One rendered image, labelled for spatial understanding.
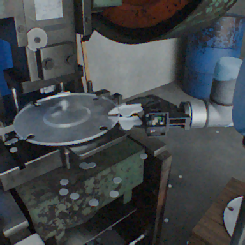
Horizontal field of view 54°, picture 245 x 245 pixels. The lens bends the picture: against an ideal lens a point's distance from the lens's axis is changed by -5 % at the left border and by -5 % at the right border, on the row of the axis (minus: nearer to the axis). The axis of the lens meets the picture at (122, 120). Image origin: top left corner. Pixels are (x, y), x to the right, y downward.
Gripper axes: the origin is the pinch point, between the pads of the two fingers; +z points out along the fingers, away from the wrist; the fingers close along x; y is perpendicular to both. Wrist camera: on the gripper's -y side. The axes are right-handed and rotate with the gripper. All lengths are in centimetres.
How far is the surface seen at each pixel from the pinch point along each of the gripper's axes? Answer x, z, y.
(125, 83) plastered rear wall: 61, -12, -182
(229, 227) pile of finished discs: 44, -40, 8
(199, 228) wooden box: 44, -29, 7
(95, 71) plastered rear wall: 40, 16, -160
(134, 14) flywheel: -23.1, -8.4, -27.6
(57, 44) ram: -19.1, 13.3, -2.7
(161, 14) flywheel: -24.0, -15.8, -18.1
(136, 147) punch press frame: 14.4, -7.0, -3.6
